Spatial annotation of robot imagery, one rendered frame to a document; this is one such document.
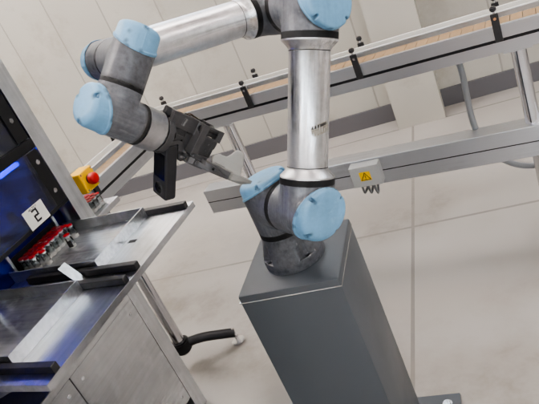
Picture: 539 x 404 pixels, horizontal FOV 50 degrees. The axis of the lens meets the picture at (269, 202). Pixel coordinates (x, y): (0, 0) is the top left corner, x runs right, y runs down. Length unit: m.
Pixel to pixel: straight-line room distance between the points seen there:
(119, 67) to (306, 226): 0.47
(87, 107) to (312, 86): 0.44
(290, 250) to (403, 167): 1.08
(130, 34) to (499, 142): 1.56
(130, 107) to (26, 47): 3.81
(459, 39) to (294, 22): 1.01
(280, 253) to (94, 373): 0.85
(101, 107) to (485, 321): 1.67
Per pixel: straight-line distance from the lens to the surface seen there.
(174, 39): 1.17
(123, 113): 0.99
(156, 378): 2.19
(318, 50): 1.18
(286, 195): 1.19
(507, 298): 2.34
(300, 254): 1.35
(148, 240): 1.64
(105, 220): 1.89
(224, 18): 1.22
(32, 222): 1.83
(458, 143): 2.27
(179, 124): 1.07
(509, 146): 2.27
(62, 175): 1.94
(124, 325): 2.06
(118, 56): 1.00
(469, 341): 2.21
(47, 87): 4.82
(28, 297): 1.72
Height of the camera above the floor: 1.51
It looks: 25 degrees down
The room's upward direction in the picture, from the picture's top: 24 degrees counter-clockwise
